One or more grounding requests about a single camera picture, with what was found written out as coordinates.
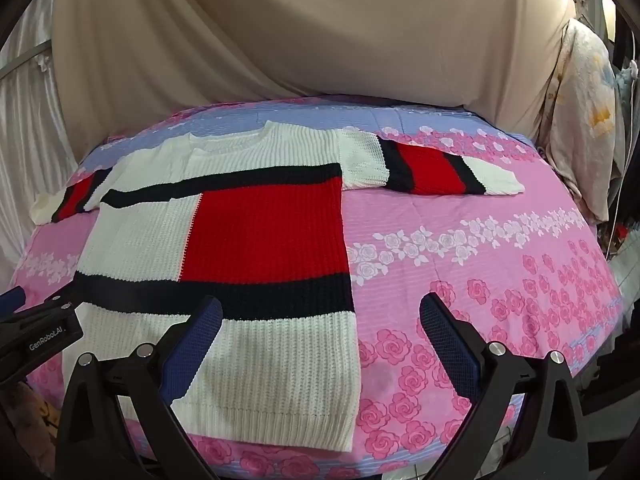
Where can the white satin curtain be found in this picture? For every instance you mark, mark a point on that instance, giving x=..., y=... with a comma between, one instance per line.
x=30, y=125

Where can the pink floral bedsheet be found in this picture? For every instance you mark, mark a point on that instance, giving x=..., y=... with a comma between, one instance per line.
x=475, y=270

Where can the white red black knit sweater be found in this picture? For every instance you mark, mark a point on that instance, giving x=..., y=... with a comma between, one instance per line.
x=260, y=230

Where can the pale floral hanging cloth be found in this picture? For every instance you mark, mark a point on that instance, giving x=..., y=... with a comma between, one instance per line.
x=580, y=125

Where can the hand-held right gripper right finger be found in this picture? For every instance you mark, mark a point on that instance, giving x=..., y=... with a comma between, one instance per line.
x=445, y=340

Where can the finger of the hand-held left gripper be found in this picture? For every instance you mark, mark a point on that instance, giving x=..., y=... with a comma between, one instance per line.
x=12, y=298
x=55, y=306

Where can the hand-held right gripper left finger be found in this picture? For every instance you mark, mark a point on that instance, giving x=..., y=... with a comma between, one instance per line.
x=200, y=340

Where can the beige backdrop cloth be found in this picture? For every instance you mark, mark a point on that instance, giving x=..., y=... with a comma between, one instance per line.
x=310, y=35

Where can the grey metal rod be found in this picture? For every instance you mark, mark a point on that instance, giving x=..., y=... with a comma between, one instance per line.
x=25, y=57

